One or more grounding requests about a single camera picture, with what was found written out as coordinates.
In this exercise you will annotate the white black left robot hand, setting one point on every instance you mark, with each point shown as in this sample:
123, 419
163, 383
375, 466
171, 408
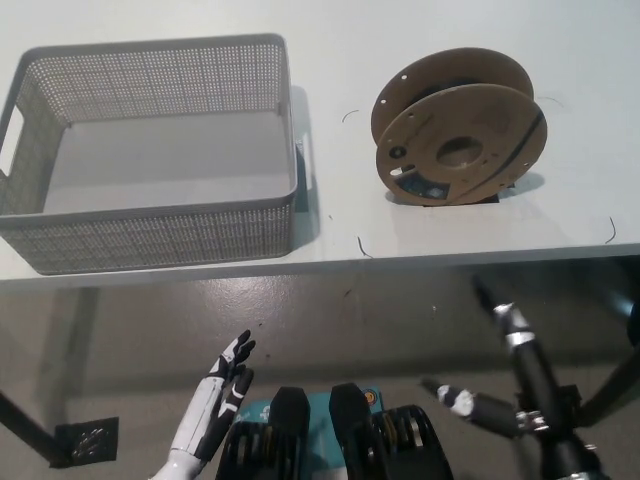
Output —
200, 415

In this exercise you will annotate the black metal table leg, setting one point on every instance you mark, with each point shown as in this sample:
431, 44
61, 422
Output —
25, 430
615, 390

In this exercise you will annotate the black tape patch on table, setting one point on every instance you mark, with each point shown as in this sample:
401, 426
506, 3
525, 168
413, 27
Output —
487, 201

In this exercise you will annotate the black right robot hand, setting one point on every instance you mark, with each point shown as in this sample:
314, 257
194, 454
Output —
535, 380

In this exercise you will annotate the grey perforated storage basket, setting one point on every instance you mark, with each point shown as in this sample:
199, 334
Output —
150, 240

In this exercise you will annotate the cardboard filament spool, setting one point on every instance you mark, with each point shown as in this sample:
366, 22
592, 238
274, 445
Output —
500, 115

